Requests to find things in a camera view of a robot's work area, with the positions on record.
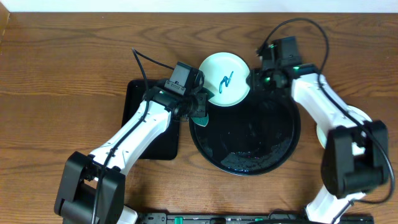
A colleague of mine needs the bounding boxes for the green scrubbing sponge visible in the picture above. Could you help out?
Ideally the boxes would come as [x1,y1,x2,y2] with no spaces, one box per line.
[191,88,215,127]

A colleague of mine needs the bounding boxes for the light blue plate top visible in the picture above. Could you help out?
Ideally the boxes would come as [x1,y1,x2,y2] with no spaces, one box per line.
[199,52,250,107]

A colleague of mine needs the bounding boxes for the light blue plate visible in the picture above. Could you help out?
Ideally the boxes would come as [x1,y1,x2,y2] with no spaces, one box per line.
[199,52,250,107]
[316,105,372,148]

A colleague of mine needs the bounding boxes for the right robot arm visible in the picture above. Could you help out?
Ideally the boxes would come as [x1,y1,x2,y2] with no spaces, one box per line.
[246,64,396,223]

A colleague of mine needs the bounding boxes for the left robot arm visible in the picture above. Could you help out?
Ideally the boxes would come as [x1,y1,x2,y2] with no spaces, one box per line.
[54,87,209,223]

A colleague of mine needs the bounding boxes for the black rectangular tray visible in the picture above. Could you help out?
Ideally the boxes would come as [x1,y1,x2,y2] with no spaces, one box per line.
[121,80,180,161]

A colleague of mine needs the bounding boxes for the round black serving tray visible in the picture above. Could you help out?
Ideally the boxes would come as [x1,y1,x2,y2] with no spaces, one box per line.
[189,94,301,176]

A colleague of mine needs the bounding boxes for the right black cable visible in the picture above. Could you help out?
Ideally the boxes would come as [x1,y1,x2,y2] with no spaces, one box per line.
[257,17,396,224]

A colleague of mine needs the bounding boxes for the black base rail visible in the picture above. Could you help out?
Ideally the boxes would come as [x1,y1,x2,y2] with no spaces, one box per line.
[136,212,376,224]

